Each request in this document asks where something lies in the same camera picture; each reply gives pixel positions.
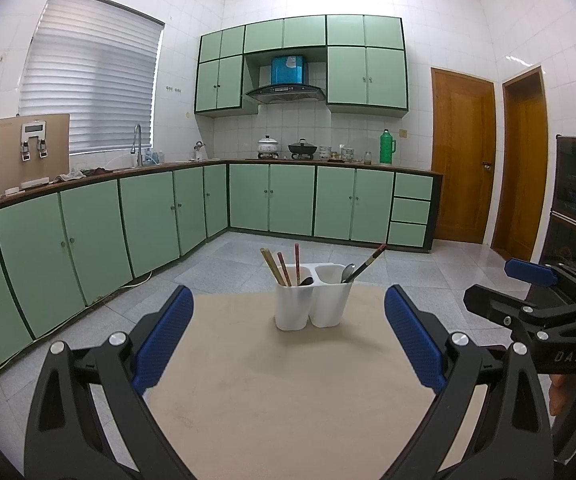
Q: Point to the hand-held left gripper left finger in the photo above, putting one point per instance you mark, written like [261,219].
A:
[165,340]

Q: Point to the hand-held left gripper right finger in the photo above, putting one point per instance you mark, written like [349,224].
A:
[413,340]

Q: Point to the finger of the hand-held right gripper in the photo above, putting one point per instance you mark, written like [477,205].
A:
[528,270]
[498,305]

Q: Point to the black chopstick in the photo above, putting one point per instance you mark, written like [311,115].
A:
[369,261]

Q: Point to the white two-compartment utensil holder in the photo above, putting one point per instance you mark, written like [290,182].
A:
[293,310]

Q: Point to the plain bamboo chopstick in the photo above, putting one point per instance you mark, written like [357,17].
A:
[271,265]
[276,265]

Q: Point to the person's right hand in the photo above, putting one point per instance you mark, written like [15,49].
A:
[558,392]

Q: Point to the black glass cabinet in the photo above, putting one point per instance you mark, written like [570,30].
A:
[573,195]

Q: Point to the metal spoon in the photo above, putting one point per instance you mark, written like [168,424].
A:
[349,271]

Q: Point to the wooden door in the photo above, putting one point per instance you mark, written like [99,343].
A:
[523,175]
[460,160]

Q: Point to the green cabinet drawer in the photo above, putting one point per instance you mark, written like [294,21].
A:
[413,186]
[407,234]
[410,211]

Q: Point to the black spoon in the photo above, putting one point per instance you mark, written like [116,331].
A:
[307,281]

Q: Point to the green lower kitchen cabinets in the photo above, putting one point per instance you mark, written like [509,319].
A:
[92,230]

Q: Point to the green kitchen cabinets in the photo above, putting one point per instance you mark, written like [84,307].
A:
[92,230]
[368,75]

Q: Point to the clear plastic bottle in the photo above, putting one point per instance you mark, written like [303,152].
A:
[156,156]

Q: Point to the green thermos jug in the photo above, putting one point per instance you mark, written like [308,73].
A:
[387,150]

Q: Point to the crumpled cloth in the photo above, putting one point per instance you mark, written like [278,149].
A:
[70,177]

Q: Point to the metal kettle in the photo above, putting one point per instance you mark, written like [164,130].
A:
[199,152]

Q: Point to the metal sink faucet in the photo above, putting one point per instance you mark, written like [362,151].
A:
[139,150]

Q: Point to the glass container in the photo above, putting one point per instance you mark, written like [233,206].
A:
[324,152]
[348,153]

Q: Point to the wooden board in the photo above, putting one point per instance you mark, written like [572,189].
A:
[57,150]

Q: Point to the white cooking pot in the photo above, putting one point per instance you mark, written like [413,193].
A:
[268,146]

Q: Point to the black wok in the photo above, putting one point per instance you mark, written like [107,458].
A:
[302,148]

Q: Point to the green upper kitchen cabinets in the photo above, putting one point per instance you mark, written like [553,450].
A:
[368,75]

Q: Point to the white window blind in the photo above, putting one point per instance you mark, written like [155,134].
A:
[87,85]

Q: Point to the range hood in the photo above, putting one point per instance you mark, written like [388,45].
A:
[285,94]

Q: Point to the white wall-mounted dispenser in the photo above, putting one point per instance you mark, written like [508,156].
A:
[33,129]

